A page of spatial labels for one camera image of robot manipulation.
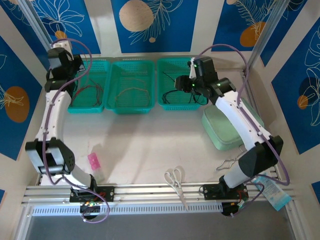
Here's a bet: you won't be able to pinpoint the bent metal wire clip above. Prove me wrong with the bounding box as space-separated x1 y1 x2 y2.
216 146 245 173

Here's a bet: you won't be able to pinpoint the yellow orange cable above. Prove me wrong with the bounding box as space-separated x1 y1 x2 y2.
114 87 151 102

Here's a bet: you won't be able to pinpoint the thin red cable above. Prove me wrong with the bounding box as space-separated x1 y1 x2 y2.
73 84 105 106

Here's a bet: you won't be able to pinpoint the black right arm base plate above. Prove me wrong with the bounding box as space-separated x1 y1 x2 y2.
202 183 250 201

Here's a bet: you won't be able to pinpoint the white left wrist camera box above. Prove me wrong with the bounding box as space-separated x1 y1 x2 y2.
50 41 74 52

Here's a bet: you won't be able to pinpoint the short brown cable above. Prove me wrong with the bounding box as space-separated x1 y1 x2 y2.
96 83 105 106

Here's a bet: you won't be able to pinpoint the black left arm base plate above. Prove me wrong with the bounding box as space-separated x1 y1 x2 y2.
69 186 116 203

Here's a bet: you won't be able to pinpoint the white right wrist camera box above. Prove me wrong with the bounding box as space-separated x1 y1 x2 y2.
188 57 199 79

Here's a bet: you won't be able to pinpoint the white handled scissors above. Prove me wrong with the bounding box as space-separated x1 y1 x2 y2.
164 167 190 212

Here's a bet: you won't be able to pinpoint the dark red cable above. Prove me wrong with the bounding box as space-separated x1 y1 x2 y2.
69 86 87 107

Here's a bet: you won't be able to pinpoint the red looped cable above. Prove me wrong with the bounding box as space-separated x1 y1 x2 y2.
74 79 105 107

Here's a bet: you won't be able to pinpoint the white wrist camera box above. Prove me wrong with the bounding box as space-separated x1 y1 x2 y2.
188 57 199 79
50 41 74 52

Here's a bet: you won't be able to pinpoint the pink capped clear tube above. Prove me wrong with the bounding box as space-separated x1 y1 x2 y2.
87 152 105 182

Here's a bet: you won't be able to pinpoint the teal plastic basket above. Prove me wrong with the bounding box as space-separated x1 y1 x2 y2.
67 59 112 115
104 60 155 115
156 58 208 112

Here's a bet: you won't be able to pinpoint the aluminium frame post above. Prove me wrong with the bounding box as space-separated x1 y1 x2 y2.
243 0 288 75
16 0 57 50

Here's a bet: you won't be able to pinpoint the light blue paper packet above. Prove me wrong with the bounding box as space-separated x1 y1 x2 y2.
252 174 293 212

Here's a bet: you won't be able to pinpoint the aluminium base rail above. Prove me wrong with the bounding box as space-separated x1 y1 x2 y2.
21 181 297 206

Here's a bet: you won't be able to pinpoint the cream cable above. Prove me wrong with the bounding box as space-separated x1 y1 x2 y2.
124 77 152 106

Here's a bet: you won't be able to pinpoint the mint green zip case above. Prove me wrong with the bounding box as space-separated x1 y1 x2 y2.
201 98 265 151

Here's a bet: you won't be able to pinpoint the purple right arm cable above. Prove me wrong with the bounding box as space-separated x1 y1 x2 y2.
198 44 291 218

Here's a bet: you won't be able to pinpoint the white slotted cable duct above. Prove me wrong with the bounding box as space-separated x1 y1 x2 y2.
32 202 223 217

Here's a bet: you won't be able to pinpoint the black controller board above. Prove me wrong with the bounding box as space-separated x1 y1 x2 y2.
79 201 103 222
221 201 248 218

